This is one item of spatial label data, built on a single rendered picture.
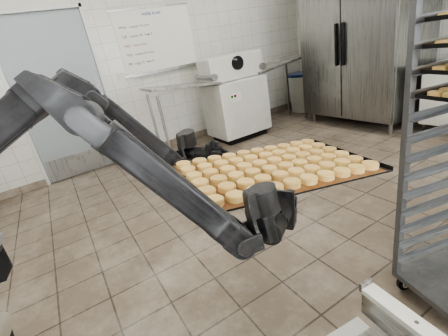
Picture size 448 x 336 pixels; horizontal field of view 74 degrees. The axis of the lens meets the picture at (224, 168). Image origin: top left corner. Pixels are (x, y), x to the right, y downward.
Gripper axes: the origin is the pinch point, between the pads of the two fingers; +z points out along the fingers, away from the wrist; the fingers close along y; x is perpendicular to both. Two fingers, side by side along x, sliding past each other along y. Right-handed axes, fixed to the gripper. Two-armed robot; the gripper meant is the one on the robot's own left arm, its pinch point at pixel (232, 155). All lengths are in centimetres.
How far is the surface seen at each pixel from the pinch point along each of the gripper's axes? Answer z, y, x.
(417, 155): 68, 12, -46
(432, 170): 75, 20, -52
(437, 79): 120, 7, -293
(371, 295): 46, 7, 50
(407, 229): 68, 49, -46
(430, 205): 77, 39, -53
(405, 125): 61, -3, -42
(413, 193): 69, 30, -47
